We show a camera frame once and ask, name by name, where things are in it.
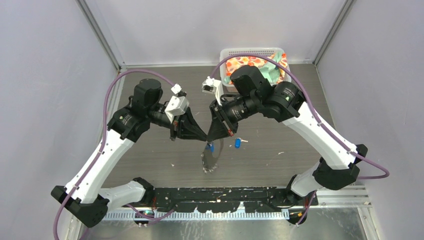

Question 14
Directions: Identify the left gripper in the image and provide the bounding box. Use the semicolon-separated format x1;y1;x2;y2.
148;104;207;141

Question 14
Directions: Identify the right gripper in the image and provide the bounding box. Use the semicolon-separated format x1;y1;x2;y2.
206;92;259;141

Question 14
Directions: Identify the large metal keyring disc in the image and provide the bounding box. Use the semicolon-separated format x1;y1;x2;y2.
201;139;224;174

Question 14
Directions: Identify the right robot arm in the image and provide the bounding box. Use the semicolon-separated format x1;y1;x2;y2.
202;65;368;205

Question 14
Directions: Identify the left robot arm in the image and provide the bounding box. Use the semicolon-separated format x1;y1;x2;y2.
51;78;207;228

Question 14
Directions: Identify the floral patterned cloth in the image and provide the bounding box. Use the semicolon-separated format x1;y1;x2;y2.
223;56;286;85

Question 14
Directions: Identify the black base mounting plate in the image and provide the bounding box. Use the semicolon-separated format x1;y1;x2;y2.
131;186;318;213

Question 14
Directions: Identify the white plastic basket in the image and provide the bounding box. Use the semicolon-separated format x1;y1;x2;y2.
219;47;292;91

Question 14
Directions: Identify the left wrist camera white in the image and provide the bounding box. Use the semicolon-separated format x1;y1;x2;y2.
164;83;189;123

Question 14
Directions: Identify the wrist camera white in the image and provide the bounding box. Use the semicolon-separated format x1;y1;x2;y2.
201;76;224;106
164;83;189;123

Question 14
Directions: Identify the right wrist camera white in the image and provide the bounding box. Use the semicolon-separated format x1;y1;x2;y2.
201;76;224;106

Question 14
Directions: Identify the aluminium frame rail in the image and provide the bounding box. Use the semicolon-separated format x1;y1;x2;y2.
70;185;374;222

